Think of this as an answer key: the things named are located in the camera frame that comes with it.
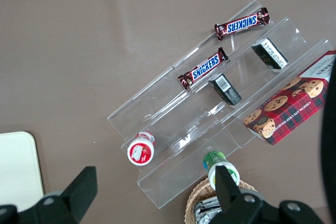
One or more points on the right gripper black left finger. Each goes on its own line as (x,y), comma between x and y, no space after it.
(76,195)

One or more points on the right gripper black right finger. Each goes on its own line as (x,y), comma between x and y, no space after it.
(228,192)

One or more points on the foil wrapped sandwich pack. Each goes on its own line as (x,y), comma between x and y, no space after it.
(206,212)

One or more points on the wicker basket with foil packs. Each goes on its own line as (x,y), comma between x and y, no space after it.
(191,200)

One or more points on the cream plastic tray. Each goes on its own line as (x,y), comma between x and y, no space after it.
(15,169)

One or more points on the green lidded yogurt cup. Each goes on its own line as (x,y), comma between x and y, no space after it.
(214,158)

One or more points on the red lidded yogurt cup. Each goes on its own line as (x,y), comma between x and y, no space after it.
(140,151)

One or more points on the clear acrylic stepped display stand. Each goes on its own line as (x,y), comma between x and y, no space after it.
(170,119)

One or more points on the small black carton box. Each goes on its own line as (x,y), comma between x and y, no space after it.
(270,54)
(225,90)

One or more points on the red tartan cookie box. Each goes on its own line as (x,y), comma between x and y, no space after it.
(288,108)

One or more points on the Snickers chocolate bar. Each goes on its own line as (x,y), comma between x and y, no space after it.
(241,24)
(204,68)

